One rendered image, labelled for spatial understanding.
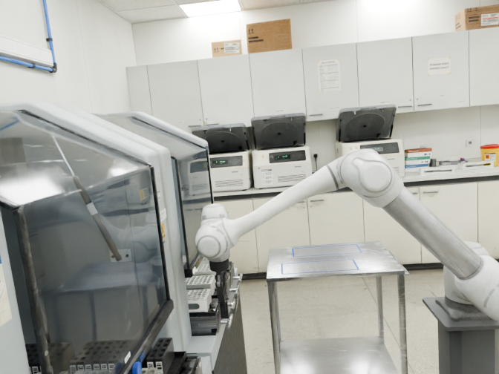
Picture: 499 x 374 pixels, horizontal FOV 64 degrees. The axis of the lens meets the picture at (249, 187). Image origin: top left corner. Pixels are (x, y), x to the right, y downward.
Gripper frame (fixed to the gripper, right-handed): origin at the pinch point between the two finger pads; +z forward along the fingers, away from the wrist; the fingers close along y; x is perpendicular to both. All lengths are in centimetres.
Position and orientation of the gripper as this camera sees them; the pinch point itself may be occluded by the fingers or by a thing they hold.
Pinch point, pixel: (224, 309)
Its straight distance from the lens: 162.8
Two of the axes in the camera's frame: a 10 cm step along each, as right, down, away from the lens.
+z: 0.9, 9.9, 1.4
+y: -0.8, 1.5, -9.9
